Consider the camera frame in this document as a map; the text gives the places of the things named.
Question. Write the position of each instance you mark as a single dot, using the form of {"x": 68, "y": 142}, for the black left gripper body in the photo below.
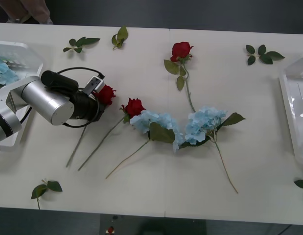
{"x": 100, "y": 110}

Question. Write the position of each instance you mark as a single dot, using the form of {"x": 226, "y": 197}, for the red rose with bare stem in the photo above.
{"x": 135, "y": 107}
{"x": 107, "y": 94}

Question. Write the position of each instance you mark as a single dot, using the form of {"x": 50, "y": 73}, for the pale blue flower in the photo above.
{"x": 202, "y": 122}
{"x": 161, "y": 120}

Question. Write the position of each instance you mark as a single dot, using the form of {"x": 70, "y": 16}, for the silver and black left arm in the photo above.
{"x": 51, "y": 100}

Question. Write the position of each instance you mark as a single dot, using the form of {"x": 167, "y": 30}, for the loose green leaf twig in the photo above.
{"x": 54, "y": 186}
{"x": 122, "y": 33}
{"x": 86, "y": 41}
{"x": 266, "y": 58}

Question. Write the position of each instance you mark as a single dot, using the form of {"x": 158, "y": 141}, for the shallow white box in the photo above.
{"x": 288, "y": 98}
{"x": 31, "y": 52}

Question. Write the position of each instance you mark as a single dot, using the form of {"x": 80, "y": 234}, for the red rose with leafy stem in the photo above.
{"x": 181, "y": 50}

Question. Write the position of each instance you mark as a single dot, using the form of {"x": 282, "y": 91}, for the pale blue flower head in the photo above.
{"x": 4, "y": 71}

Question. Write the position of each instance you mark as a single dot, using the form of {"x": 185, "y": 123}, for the person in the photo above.
{"x": 38, "y": 9}

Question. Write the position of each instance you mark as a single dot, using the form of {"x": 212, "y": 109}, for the small red button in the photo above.
{"x": 110, "y": 230}

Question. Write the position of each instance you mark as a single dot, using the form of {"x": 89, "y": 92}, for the loose green leaf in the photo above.
{"x": 302, "y": 184}

